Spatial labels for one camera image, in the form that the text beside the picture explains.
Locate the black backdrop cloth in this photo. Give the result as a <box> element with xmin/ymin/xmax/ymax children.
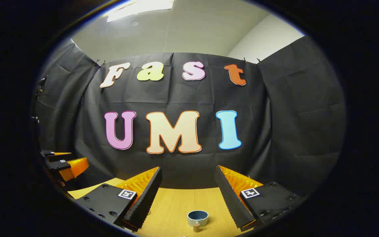
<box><xmin>32</xmin><ymin>36</ymin><xmax>346</xmax><ymax>198</ymax></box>

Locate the ceiling light panel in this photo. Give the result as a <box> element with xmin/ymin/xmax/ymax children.
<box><xmin>106</xmin><ymin>0</ymin><xmax>175</xmax><ymax>23</ymax></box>

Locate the wooden desktop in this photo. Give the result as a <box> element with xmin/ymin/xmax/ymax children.
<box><xmin>67</xmin><ymin>177</ymin><xmax>265</xmax><ymax>237</ymax></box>

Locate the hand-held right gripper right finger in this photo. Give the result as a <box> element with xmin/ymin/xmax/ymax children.
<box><xmin>214</xmin><ymin>165</ymin><xmax>306</xmax><ymax>230</ymax></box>

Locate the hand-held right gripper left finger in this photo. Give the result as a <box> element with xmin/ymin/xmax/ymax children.
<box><xmin>76</xmin><ymin>166</ymin><xmax>163</xmax><ymax>231</ymax></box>

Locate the pale blue cup wooden handle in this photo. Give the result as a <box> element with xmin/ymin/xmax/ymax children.
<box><xmin>187</xmin><ymin>210</ymin><xmax>209</xmax><ymax>233</ymax></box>

